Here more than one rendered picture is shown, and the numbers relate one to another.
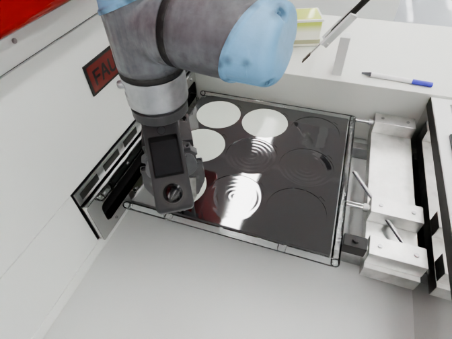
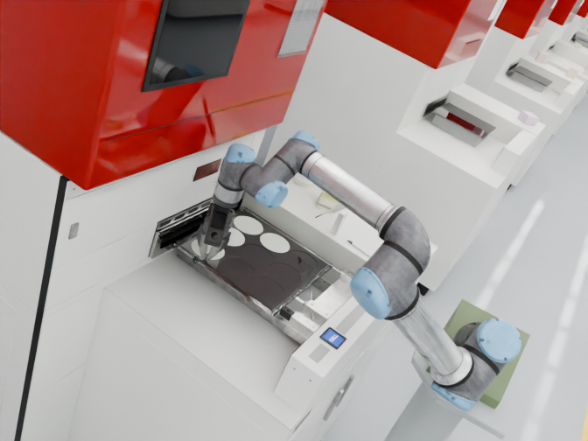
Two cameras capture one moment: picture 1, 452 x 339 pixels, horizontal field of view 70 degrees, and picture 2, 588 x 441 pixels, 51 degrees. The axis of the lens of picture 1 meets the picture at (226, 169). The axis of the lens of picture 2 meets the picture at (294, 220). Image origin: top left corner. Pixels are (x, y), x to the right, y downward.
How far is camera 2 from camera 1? 127 cm
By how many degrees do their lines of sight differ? 17
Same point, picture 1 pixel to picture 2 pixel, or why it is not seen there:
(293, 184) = (272, 277)
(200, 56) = (251, 188)
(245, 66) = (263, 198)
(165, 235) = (185, 275)
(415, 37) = not seen: hidden behind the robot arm
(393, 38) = not seen: hidden behind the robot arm
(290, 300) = (241, 331)
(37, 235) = (139, 230)
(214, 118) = (245, 226)
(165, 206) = (209, 239)
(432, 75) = not seen: hidden behind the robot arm
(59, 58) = (192, 161)
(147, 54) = (234, 179)
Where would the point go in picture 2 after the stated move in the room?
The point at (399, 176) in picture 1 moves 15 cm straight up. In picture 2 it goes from (336, 304) to (355, 266)
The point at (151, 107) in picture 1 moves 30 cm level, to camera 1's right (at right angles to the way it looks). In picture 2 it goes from (223, 198) to (328, 240)
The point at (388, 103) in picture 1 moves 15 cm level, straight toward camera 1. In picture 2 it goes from (355, 265) to (326, 277)
